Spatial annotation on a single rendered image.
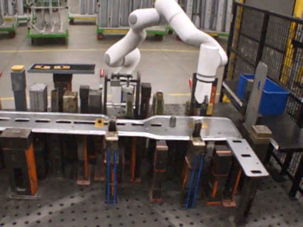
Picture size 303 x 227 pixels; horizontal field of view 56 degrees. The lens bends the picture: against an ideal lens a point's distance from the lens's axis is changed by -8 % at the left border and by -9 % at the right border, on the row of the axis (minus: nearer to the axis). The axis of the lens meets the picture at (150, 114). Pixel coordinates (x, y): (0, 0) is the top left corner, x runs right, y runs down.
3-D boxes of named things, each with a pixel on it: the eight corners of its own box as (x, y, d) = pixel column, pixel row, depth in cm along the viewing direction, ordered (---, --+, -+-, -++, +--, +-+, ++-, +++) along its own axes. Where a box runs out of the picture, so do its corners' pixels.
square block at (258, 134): (239, 194, 147) (257, 132, 132) (235, 185, 155) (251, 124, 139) (254, 194, 148) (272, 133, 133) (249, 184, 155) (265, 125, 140)
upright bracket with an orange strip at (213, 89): (198, 160, 174) (213, 78, 153) (198, 159, 175) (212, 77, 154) (203, 160, 175) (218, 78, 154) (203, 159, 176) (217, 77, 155)
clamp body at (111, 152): (100, 205, 134) (99, 140, 119) (101, 188, 145) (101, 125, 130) (121, 206, 135) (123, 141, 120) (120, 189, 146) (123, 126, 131)
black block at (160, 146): (148, 205, 137) (154, 152, 125) (146, 191, 147) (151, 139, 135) (165, 205, 138) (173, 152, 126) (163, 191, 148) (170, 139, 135)
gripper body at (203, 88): (195, 73, 141) (191, 95, 146) (200, 80, 132) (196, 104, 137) (210, 74, 142) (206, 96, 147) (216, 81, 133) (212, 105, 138)
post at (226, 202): (224, 207, 138) (237, 156, 126) (218, 192, 148) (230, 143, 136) (236, 206, 139) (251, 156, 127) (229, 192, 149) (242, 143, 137)
